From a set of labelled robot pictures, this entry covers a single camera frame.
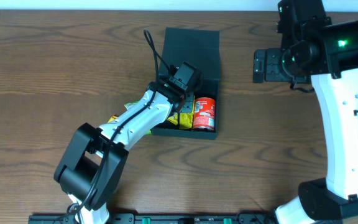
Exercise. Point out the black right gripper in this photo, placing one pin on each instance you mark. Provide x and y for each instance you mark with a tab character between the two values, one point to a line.
260	65

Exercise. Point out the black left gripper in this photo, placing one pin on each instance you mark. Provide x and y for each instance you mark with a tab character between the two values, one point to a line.
188	104

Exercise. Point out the yellow snack bar wrapper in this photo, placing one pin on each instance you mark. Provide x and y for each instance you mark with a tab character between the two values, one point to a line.
186	119

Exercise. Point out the orange yellow snack packet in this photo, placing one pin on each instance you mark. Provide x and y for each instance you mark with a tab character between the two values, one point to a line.
174	119

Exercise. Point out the red soda can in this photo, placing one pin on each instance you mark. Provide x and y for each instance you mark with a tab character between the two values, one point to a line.
204	116

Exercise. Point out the black gift box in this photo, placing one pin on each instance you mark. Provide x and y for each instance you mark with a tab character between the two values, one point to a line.
200	48

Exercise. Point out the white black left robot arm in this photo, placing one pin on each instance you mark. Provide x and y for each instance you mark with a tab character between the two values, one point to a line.
93	162

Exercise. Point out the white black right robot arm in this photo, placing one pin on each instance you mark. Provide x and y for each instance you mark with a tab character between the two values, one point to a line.
324	55

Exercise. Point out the small yellow snack packet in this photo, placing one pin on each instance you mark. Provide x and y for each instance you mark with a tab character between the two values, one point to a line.
112	118

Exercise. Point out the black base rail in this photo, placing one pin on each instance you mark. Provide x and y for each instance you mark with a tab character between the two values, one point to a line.
128	218

